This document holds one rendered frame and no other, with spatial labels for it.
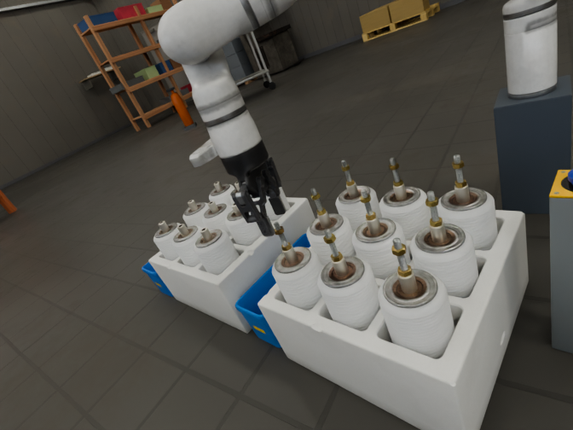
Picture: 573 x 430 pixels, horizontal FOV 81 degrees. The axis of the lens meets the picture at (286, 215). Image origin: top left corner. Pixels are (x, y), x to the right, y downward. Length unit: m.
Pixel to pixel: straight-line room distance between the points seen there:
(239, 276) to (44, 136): 10.65
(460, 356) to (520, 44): 0.66
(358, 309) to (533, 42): 0.66
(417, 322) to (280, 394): 0.39
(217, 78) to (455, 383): 0.51
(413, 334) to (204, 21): 0.50
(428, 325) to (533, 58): 0.64
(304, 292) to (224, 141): 0.31
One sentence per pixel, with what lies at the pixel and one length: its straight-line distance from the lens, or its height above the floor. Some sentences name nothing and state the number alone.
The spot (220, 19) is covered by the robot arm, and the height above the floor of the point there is 0.66.
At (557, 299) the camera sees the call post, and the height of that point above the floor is 0.12.
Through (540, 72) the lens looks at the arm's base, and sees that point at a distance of 0.95.
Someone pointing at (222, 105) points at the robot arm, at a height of 0.57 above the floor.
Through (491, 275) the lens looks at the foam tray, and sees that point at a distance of 0.64.
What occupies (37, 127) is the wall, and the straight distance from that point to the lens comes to 11.36.
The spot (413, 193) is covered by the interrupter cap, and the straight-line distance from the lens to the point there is 0.74.
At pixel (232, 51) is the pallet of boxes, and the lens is 8.19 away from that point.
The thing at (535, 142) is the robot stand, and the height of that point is 0.20.
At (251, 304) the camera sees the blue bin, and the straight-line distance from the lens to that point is 0.88.
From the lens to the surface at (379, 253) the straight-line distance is 0.63.
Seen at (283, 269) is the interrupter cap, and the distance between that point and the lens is 0.64.
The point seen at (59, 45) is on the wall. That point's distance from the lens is 12.20.
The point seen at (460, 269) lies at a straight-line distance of 0.59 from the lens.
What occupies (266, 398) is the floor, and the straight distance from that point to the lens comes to 0.81.
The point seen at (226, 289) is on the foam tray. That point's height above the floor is 0.15.
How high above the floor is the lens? 0.62
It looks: 26 degrees down
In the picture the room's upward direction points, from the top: 24 degrees counter-clockwise
